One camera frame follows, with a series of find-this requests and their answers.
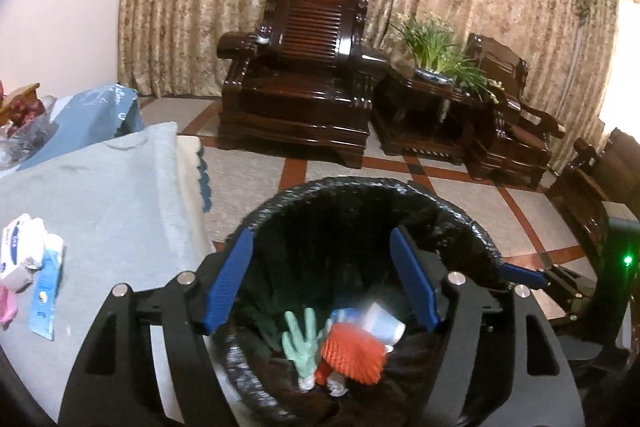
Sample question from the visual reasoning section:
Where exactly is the cream scalloped tablecloth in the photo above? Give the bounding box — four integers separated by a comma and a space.
175, 134, 216, 253

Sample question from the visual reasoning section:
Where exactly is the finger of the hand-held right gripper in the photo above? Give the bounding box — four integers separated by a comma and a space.
499, 262, 598, 320

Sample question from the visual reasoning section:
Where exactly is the blue toothpaste tube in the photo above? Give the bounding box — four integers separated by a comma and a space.
29, 234, 66, 340

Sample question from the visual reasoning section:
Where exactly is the pile of red apples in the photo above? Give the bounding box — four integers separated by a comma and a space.
5, 94, 46, 128

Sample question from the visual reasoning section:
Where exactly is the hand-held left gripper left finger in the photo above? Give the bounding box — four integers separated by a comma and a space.
59, 227, 254, 427

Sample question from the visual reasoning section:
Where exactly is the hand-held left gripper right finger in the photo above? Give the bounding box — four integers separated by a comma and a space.
390, 227, 583, 427

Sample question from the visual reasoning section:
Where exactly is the orange foam net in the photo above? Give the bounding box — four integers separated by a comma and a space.
315, 323, 388, 387

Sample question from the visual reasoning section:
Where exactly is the blue plastic shoe cover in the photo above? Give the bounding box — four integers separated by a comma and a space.
330, 307, 361, 325

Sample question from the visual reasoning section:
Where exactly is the dark wooden side table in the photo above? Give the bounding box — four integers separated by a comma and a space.
372, 67, 486, 165

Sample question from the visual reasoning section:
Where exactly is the green rubber glove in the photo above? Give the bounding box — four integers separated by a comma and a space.
281, 307, 332, 392

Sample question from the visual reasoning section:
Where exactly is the pink crumpled wrapper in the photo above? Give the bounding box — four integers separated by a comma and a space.
0, 284, 20, 325

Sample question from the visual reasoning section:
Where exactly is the dark wooden armchair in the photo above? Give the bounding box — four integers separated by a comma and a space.
462, 33, 566, 190
216, 0, 390, 170

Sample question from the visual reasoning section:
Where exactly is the black bag-lined trash bin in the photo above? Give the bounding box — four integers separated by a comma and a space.
220, 176, 506, 427

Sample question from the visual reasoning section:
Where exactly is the dark wooden chair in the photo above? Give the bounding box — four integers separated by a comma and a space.
545, 127, 640, 268

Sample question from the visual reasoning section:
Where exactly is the white blue tissue packet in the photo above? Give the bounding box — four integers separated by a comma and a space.
0, 214, 48, 278

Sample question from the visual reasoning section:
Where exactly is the bag of red fruit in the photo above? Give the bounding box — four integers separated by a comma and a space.
0, 96, 58, 168

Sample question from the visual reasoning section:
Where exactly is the bright window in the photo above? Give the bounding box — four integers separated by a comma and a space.
597, 0, 640, 132

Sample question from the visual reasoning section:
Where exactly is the white paper cup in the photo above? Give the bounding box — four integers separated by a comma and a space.
357, 302, 406, 348

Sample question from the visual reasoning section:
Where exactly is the potted narcissus plant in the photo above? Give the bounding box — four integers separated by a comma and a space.
387, 12, 501, 102

